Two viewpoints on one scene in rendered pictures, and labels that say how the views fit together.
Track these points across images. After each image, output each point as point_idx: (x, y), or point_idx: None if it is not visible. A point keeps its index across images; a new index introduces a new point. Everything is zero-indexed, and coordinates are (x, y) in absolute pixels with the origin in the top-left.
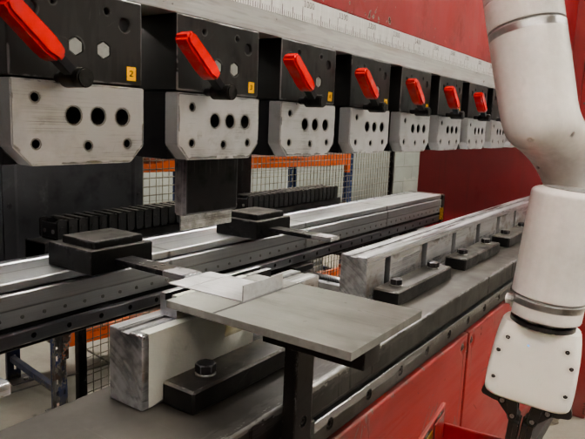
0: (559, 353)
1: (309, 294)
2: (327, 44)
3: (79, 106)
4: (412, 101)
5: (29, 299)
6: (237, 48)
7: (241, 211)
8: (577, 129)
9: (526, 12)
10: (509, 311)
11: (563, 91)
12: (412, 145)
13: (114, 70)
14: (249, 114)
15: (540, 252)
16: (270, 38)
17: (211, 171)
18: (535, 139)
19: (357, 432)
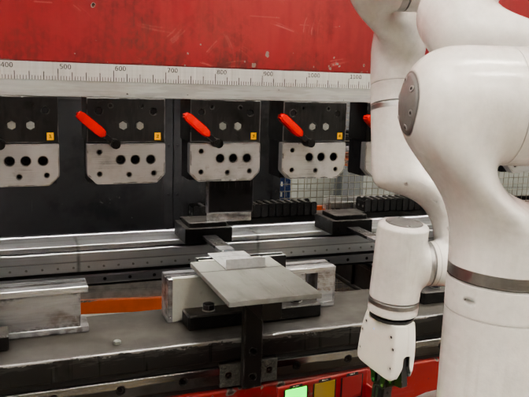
0: (386, 336)
1: (273, 272)
2: (336, 99)
3: (123, 155)
4: None
5: (151, 253)
6: (240, 113)
7: (331, 211)
8: (409, 180)
9: (378, 98)
10: None
11: (395, 154)
12: None
13: (146, 135)
14: (250, 153)
15: (373, 263)
16: (279, 101)
17: (229, 187)
18: (380, 185)
19: None
